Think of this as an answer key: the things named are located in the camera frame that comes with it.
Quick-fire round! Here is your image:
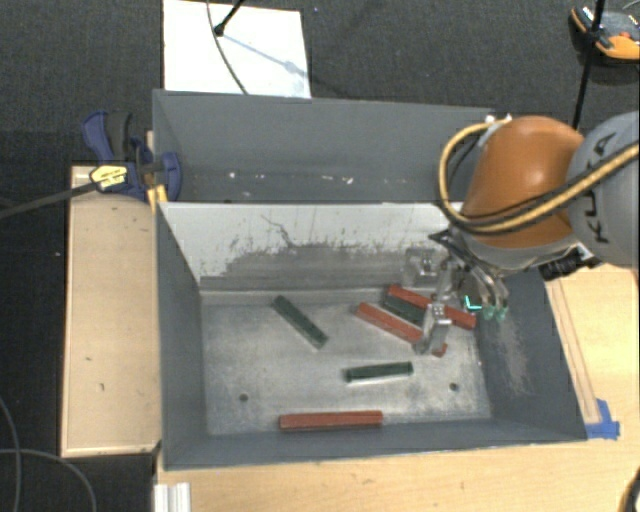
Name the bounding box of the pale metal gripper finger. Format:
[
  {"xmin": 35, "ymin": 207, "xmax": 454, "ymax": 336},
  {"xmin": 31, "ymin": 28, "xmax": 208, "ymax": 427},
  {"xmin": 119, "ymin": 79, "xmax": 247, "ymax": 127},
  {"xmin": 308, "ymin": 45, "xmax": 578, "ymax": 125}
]
[
  {"xmin": 413, "ymin": 305, "xmax": 435, "ymax": 356},
  {"xmin": 430, "ymin": 304, "xmax": 453, "ymax": 356}
]

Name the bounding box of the dark green flat block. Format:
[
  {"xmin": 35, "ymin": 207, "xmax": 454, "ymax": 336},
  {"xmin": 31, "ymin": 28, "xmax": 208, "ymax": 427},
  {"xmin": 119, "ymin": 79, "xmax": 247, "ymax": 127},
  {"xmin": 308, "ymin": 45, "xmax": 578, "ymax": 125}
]
[
  {"xmin": 271, "ymin": 294, "xmax": 330, "ymax": 351},
  {"xmin": 381, "ymin": 293, "xmax": 427, "ymax": 325},
  {"xmin": 344, "ymin": 361, "xmax": 415, "ymax": 385}
]

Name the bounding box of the red-brown flat block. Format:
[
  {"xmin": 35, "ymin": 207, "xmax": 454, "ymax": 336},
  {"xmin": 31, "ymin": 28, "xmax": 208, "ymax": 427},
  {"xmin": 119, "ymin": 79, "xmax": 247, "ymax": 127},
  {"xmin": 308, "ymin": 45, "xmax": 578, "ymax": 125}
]
[
  {"xmin": 354, "ymin": 301, "xmax": 449, "ymax": 359},
  {"xmin": 386, "ymin": 283, "xmax": 478, "ymax": 331},
  {"xmin": 277, "ymin": 409, "xmax": 385, "ymax": 432}
]

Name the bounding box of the grey metal bin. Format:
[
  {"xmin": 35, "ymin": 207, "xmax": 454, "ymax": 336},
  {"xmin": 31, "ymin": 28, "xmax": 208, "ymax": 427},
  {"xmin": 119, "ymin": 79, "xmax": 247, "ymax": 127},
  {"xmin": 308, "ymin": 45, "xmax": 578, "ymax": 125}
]
[{"xmin": 151, "ymin": 88, "xmax": 589, "ymax": 471}]

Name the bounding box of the pale wood board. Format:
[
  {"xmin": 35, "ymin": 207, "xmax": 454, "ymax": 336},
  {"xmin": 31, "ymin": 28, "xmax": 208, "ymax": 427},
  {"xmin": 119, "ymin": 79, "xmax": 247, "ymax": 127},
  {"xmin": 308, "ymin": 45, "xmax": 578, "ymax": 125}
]
[{"xmin": 59, "ymin": 164, "xmax": 164, "ymax": 459}]

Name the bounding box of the black cylinder on white bracket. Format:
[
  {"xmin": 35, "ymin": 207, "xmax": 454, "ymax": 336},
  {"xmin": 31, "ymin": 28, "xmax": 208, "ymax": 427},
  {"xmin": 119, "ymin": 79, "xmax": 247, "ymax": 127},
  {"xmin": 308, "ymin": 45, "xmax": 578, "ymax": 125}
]
[{"xmin": 538, "ymin": 249, "xmax": 601, "ymax": 281}]

